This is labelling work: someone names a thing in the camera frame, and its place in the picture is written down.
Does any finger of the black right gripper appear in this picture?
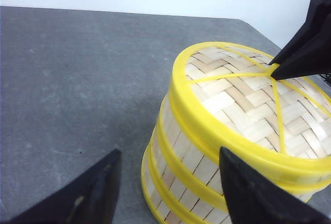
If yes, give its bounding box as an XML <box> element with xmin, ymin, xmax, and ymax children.
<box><xmin>270</xmin><ymin>0</ymin><xmax>330</xmax><ymax>80</ymax></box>

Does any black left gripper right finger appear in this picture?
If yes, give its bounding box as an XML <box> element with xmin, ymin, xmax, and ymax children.
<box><xmin>219</xmin><ymin>147</ymin><xmax>330</xmax><ymax>223</ymax></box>

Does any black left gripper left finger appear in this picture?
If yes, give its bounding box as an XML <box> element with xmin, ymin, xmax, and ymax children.
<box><xmin>5</xmin><ymin>149</ymin><xmax>122</xmax><ymax>223</ymax></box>

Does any bamboo steamer basket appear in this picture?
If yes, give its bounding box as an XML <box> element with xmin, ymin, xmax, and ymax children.
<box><xmin>141</xmin><ymin>145</ymin><xmax>183</xmax><ymax>223</ymax></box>
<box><xmin>149</xmin><ymin>127</ymin><xmax>231</xmax><ymax>223</ymax></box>
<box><xmin>157</xmin><ymin>94</ymin><xmax>313</xmax><ymax>212</ymax></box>

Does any woven bamboo steamer lid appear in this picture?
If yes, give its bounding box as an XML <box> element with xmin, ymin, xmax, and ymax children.
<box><xmin>169</xmin><ymin>42</ymin><xmax>330</xmax><ymax>193</ymax></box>

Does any black wire object background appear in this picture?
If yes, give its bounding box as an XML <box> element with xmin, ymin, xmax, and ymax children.
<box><xmin>319</xmin><ymin>73</ymin><xmax>331</xmax><ymax>86</ymax></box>

